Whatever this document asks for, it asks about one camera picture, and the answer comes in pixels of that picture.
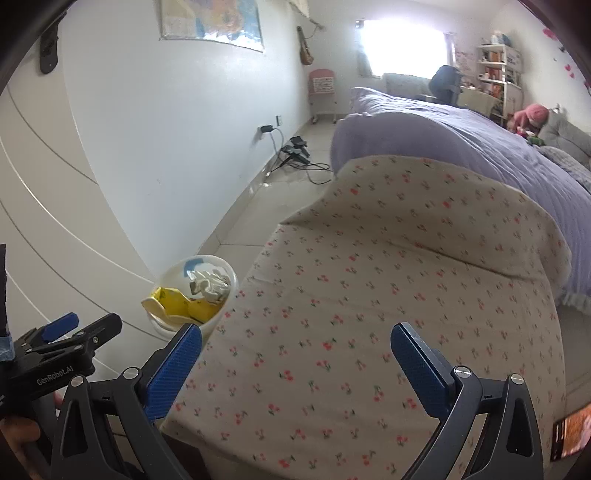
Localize pink plush toy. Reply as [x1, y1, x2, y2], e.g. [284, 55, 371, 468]
[508, 104, 551, 138]

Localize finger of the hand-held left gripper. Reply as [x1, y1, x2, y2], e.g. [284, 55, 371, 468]
[14, 312, 79, 352]
[68, 314, 123, 360]

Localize white shelf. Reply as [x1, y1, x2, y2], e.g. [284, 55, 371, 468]
[475, 44, 526, 126]

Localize black smartphone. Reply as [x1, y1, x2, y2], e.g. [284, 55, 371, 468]
[551, 405, 591, 463]

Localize grey curtain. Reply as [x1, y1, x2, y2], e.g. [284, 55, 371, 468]
[355, 21, 376, 78]

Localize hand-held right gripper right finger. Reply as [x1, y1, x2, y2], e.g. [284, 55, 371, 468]
[390, 320, 544, 480]

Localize white bin with blue pattern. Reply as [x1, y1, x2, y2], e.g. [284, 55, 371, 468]
[147, 255, 239, 341]

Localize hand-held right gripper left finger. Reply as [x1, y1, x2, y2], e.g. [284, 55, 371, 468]
[50, 322, 204, 480]

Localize grey pillow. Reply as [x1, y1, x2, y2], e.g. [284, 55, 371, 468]
[538, 111, 591, 163]

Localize wall map poster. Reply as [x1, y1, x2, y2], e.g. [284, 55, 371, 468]
[159, 0, 267, 55]

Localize black charger and cables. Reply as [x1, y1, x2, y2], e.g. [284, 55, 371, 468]
[263, 129, 332, 186]

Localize cherry print cloth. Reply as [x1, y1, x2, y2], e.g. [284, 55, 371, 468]
[159, 156, 573, 480]

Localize lilac ruffled pillow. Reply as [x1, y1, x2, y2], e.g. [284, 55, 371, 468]
[536, 147, 591, 191]

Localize bed with purple cover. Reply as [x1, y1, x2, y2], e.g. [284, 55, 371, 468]
[331, 88, 591, 306]

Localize pink wall poster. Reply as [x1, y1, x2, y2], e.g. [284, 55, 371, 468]
[455, 46, 477, 78]

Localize yellow paper bowl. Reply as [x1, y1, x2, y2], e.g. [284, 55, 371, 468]
[141, 286, 186, 329]

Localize cream tissue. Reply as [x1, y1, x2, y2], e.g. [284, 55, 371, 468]
[187, 268, 232, 302]

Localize white wardrobe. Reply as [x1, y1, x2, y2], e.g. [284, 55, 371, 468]
[0, 14, 158, 370]

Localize black device on stand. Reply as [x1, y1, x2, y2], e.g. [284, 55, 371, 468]
[281, 136, 313, 165]

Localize pink stool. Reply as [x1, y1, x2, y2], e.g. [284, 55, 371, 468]
[308, 68, 339, 125]

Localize beige desk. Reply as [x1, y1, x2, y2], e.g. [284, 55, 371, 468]
[457, 85, 498, 117]

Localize grey upholstered bench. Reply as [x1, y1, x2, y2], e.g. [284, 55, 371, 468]
[383, 73, 433, 96]

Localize person's left hand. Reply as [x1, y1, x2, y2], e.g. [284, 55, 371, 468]
[0, 414, 43, 464]

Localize brown hanging bag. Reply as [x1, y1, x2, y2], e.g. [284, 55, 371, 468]
[298, 25, 315, 66]

